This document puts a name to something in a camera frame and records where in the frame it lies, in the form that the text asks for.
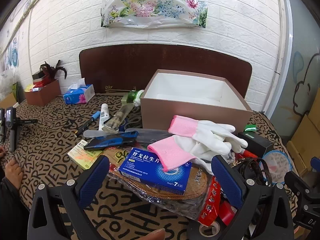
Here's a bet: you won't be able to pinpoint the person's left hand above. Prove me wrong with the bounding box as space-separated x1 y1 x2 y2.
139 229 166 240

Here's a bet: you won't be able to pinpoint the white tube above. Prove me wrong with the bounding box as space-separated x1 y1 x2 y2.
98 104 110 131

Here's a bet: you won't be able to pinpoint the yellow-green medicine box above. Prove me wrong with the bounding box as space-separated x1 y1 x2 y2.
67 140 104 170

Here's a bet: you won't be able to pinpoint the blue medicine box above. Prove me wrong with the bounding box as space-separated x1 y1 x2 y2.
118 147 192 196

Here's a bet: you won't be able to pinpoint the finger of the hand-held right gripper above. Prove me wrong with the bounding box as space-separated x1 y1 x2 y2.
284 170 313 195

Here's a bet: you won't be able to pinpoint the camera on tripod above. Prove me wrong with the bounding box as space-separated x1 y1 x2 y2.
0 107 38 153

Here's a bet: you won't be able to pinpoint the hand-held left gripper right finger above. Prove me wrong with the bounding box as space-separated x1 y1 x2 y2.
211 155 294 240

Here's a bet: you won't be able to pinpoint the red glossy object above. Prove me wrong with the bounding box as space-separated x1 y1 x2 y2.
219 200 238 227

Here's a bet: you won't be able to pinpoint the green mosquito repellent device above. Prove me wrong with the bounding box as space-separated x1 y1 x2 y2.
126 89 145 105

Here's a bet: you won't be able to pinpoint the black box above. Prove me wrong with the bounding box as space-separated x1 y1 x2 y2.
236 131 275 158

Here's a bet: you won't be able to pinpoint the blue-rimmed mesh sieve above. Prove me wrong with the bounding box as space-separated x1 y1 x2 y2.
259 150 293 184

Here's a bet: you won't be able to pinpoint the flattened cardboard box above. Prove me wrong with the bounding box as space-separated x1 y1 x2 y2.
286 114 320 178

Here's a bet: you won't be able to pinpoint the grey scissors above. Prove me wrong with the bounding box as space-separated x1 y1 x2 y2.
119 107 143 132

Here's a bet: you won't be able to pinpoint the woven insoles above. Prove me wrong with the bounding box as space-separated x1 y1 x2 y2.
104 147 215 222

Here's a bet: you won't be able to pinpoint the clear plastic case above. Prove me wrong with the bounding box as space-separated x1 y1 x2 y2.
83 128 173 145

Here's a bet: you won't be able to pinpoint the tape roll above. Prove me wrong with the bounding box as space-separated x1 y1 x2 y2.
199 221 225 240

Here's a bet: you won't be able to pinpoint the white plastic bag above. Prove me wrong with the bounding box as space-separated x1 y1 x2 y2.
0 71 15 100

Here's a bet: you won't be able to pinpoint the blue tissue box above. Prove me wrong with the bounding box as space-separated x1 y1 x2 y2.
63 78 95 105

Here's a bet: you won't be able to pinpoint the plaid fabric pouch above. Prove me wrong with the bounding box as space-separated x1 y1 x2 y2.
102 104 137 133

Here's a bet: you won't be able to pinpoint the red and black small boxes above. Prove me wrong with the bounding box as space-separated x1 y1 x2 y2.
32 70 50 88

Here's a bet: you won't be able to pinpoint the pink-brown cardboard box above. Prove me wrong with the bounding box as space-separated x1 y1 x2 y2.
140 69 253 137

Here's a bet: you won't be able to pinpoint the dark brown headboard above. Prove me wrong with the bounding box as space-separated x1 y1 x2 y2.
79 43 253 97

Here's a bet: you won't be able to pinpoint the floral plastic bag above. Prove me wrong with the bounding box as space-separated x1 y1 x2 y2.
100 0 210 28

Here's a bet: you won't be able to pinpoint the red marker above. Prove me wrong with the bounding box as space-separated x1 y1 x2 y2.
240 147 258 158

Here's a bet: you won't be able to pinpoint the white glove with pink cuff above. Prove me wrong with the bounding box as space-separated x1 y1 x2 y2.
168 115 248 153
147 135 233 172

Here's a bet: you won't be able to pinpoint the blue marker pen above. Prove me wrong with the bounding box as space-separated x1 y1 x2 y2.
74 112 101 137

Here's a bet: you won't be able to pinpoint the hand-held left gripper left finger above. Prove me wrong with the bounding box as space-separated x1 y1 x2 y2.
27 155 111 240

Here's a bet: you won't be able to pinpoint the blue wall stickers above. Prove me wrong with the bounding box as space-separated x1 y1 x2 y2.
5 36 20 70

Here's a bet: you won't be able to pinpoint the black tangled cables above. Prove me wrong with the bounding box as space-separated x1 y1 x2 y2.
235 158 272 188

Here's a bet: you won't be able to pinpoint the brown open cardboard box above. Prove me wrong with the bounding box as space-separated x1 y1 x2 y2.
24 79 62 106

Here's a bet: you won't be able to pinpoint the red printed packet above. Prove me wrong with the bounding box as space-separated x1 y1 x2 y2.
197 175 222 227

